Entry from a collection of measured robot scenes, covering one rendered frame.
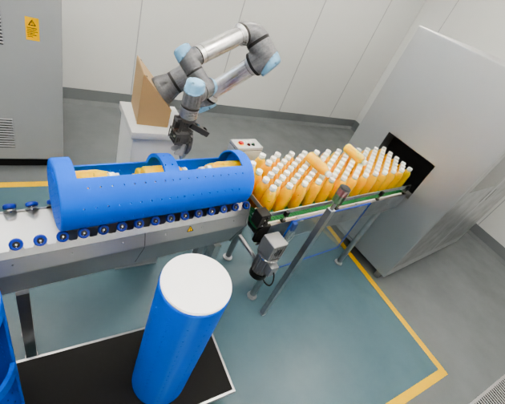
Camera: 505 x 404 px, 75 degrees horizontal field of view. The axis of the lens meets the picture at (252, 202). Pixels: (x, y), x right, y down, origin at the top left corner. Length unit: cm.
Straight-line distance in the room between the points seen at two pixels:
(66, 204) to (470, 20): 561
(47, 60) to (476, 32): 520
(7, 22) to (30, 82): 40
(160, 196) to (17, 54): 175
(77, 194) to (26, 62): 170
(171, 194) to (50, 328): 125
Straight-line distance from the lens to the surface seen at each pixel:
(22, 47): 287
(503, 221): 551
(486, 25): 591
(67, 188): 133
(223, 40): 154
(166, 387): 180
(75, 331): 234
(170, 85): 182
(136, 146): 185
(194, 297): 126
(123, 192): 137
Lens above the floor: 207
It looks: 36 degrees down
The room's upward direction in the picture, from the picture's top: 24 degrees clockwise
